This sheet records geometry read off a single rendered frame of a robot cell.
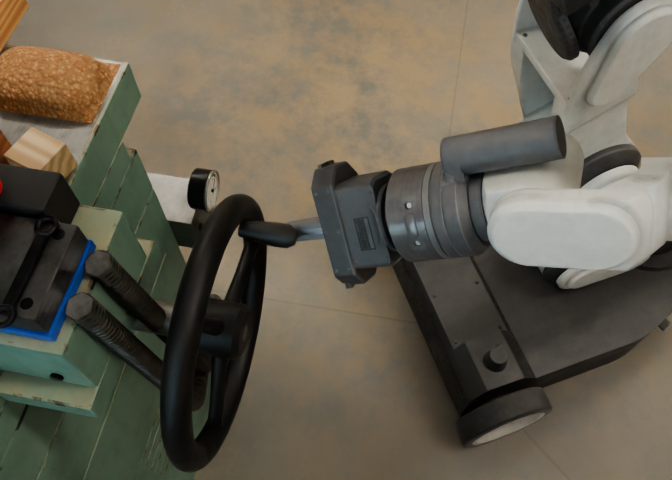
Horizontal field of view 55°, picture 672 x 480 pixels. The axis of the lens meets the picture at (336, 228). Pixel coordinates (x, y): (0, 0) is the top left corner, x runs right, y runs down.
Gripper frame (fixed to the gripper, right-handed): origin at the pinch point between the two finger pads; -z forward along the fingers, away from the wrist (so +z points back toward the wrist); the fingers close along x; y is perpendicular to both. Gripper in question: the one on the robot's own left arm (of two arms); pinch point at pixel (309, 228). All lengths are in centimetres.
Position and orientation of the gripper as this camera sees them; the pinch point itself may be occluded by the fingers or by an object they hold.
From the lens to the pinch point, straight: 66.4
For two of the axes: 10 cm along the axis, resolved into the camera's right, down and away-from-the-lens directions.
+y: -4.7, 3.0, -8.3
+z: 8.5, -1.2, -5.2
